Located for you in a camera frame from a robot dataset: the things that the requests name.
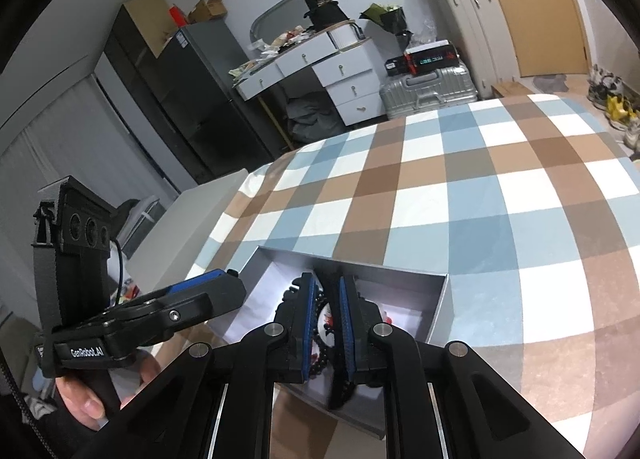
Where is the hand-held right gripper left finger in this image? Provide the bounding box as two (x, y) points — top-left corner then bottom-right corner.
(107, 273), (321, 459)

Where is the beige suitcase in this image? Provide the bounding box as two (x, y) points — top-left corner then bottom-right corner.
(436, 0), (521, 100)

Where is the silver suitcase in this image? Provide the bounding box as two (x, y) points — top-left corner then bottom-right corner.
(379, 64), (480, 120)

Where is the dark green bouquet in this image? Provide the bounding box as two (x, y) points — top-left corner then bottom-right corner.
(359, 3), (416, 50)

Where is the white board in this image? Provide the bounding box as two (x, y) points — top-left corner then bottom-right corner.
(120, 168), (251, 310)

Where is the white desk with drawers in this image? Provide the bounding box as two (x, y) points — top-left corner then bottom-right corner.
(235, 31), (388, 127)

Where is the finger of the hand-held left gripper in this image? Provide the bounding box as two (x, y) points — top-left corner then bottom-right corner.
(150, 268), (247, 340)

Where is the black beaded bracelet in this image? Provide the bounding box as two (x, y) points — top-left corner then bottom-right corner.
(307, 289), (361, 411)

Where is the black cabinet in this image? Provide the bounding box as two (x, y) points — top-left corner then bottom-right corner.
(102, 6), (211, 186)

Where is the black hat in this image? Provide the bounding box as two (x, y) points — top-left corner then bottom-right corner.
(302, 1), (351, 32)

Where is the grey cardboard box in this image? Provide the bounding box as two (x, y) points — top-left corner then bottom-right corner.
(220, 245), (451, 440)

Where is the black bag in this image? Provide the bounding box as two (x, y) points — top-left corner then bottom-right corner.
(285, 94), (346, 144)

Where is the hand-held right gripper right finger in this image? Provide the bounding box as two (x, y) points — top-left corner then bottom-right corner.
(336, 275), (583, 459)

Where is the grey floor mat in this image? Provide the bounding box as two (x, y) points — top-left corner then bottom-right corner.
(532, 73), (571, 94)

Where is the white bin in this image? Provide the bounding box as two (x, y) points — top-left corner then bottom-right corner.
(117, 195), (168, 260)

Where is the small cardboard box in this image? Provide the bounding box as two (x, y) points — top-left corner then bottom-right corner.
(187, 0), (228, 24)

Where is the black box with red label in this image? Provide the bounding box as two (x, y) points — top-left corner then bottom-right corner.
(384, 41), (460, 77)

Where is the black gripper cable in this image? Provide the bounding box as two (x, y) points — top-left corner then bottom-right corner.
(109, 236), (127, 305)

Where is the oval grey mirror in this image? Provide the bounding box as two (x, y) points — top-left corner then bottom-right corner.
(248, 0), (313, 47)

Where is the pile of papers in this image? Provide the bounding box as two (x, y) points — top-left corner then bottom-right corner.
(229, 26), (326, 82)

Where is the flat cardboard box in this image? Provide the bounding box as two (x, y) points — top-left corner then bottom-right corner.
(490, 80), (533, 100)

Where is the large cardboard box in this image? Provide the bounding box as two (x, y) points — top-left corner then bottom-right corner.
(122, 0), (176, 60)

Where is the wooden door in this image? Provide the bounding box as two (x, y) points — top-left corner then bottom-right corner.
(460, 0), (588, 80)

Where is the person's left hand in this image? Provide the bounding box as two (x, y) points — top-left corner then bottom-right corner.
(54, 351), (161, 432)

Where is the dark grey refrigerator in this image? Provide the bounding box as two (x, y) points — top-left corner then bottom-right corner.
(147, 20), (276, 180)

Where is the row of shoes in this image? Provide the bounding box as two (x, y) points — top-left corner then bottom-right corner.
(585, 64), (640, 162)

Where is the grey curtain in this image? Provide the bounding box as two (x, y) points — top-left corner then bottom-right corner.
(0, 74), (181, 320)

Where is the checkered blanket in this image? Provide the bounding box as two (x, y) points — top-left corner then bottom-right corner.
(187, 94), (640, 459)

